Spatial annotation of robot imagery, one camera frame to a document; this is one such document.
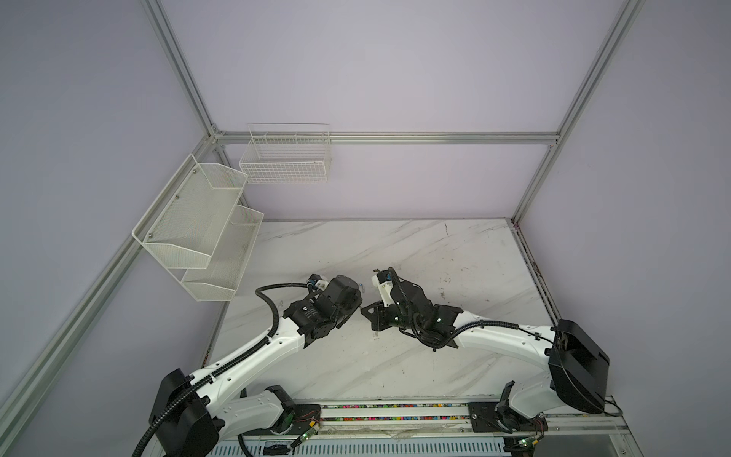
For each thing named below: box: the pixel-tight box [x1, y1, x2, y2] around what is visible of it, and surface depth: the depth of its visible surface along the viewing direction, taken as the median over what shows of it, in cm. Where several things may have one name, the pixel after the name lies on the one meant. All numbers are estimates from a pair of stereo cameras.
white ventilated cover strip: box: [206, 438, 508, 457], surface depth 72 cm
